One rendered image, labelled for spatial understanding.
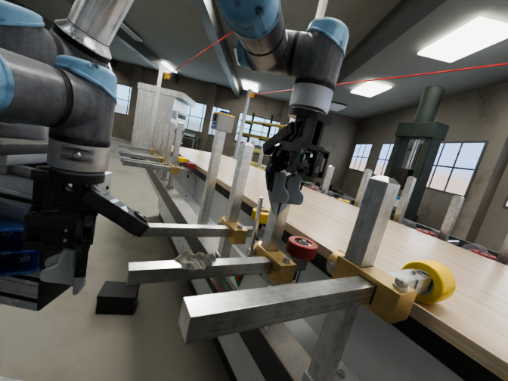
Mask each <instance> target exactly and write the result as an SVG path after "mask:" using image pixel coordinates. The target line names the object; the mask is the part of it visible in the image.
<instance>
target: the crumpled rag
mask: <svg viewBox="0 0 508 381"><path fill-rule="evenodd" d="M175 261H176V262H180V263H182V264H183V265H182V266H181V269H184V270H185V269H186V270H192V271H195V270H196V269H203V270H205V267H207V266H212V265H213V263H214V262H216V257H215V256H214V255H213V253H210V254H208V255H207V254H204V253H203V252H198V253H196V254H192V253H191V252H188V251H185V252H184V253H183V254H182V255H178V256H177V258H176V259H175Z"/></svg>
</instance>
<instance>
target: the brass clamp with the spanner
mask: <svg viewBox="0 0 508 381"><path fill-rule="evenodd" d="M261 244H262V242H261V241H259V242H257V243H255V244H254V247H255V248H256V255H255V256H254V257H260V256H266V257H267V258H268V259H269V260H271V261H272V264H271V269H270V272H269V273H266V274H267V275H268V276H269V277H270V278H271V279H272V280H273V281H274V282H275V284H277V285H278V284H284V283H292V282H293V278H294V275H295V272H296V267H297V264H296V263H295V262H293V261H292V260H291V259H290V264H289V265H287V264H284V263H282V260H283V258H284V256H286V255H284V254H283V253H282V252H281V251H280V250H278V251H267V250H266V249H265V248H264V247H263V246H262V245H261Z"/></svg>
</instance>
